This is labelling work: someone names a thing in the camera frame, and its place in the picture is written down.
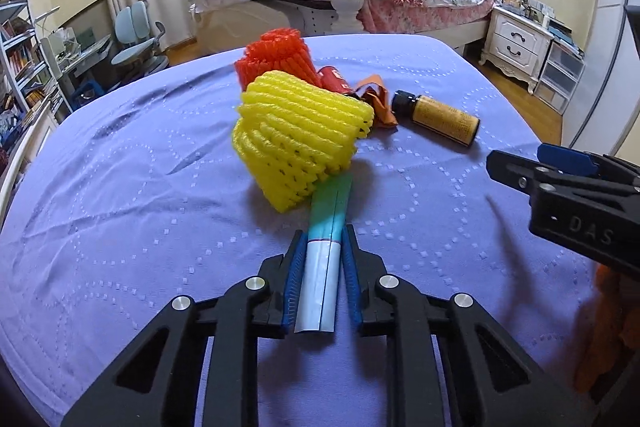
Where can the white bookshelf with books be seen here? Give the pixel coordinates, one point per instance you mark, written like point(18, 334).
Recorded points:
point(22, 57)

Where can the red foam fruit net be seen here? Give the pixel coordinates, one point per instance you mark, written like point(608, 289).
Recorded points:
point(280, 52)

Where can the pale blue desk chair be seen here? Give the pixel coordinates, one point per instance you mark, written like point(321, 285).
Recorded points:
point(132, 24)

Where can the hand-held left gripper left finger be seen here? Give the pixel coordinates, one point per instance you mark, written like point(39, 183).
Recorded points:
point(294, 277)

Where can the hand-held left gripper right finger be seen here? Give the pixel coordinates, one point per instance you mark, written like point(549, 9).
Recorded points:
point(350, 277)

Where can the orange wrapper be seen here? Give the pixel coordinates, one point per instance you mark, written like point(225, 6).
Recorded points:
point(382, 107)

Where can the white sliding wardrobe door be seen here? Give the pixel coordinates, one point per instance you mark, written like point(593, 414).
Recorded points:
point(610, 57)

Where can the yellow foam fruit net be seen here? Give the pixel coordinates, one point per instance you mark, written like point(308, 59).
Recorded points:
point(295, 127)

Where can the red can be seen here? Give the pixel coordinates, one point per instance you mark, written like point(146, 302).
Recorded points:
point(334, 79)

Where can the brown bottle with gold label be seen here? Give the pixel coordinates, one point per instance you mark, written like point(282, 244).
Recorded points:
point(445, 119)

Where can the white and teal packet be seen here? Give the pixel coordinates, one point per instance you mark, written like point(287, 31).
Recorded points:
point(320, 277)

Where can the white nightstand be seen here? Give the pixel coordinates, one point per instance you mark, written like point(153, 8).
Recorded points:
point(515, 39)

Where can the orange cloth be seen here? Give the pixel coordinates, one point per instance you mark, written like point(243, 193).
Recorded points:
point(607, 332)

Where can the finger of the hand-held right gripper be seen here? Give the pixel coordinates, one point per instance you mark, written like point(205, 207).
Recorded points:
point(510, 172)
point(567, 159)

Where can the clear plastic drawer unit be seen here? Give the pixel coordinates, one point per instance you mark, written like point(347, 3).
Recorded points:
point(560, 72)

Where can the white cabinet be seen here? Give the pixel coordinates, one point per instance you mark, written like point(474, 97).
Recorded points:
point(30, 142)

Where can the grey study desk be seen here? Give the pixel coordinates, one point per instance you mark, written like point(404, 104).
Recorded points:
point(80, 57)

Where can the stack of books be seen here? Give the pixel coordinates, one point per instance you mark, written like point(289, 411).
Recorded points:
point(567, 34)

